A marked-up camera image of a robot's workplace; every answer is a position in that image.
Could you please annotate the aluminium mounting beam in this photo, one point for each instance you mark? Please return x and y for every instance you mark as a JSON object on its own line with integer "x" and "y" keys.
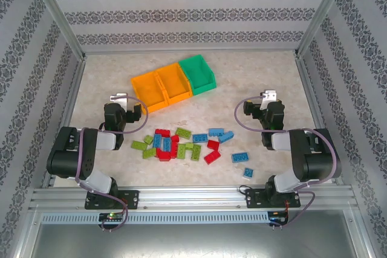
{"x": 190, "y": 197}

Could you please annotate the aluminium frame post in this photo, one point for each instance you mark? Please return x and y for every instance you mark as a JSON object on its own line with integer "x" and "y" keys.
{"x": 58, "y": 13}
{"x": 322, "y": 13}

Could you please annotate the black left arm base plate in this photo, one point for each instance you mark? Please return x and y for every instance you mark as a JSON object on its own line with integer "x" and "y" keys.
{"x": 131, "y": 199}

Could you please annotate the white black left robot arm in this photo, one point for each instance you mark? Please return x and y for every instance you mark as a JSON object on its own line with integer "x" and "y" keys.
{"x": 90, "y": 155}

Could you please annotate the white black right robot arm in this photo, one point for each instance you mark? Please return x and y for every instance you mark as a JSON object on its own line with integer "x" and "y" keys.
{"x": 302, "y": 161}

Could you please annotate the grey metal sheet panel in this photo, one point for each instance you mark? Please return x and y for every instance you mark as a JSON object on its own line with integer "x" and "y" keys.
{"x": 193, "y": 243}

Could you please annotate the aluminium cross rail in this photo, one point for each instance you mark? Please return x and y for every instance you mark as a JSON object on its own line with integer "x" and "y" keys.
{"x": 190, "y": 51}

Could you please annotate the yellow plastic bin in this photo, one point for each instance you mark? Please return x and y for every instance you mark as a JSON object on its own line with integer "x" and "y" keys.
{"x": 148, "y": 90}
{"x": 173, "y": 82}

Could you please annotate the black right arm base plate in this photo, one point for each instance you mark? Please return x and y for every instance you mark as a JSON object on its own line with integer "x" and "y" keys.
{"x": 255, "y": 199}

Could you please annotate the aluminium side rail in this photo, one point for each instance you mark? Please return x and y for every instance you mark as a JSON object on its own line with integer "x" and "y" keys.
{"x": 306, "y": 89}
{"x": 68, "y": 119}

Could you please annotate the green plastic bin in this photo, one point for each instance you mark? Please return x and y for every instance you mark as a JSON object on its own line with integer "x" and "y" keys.
{"x": 198, "y": 73}

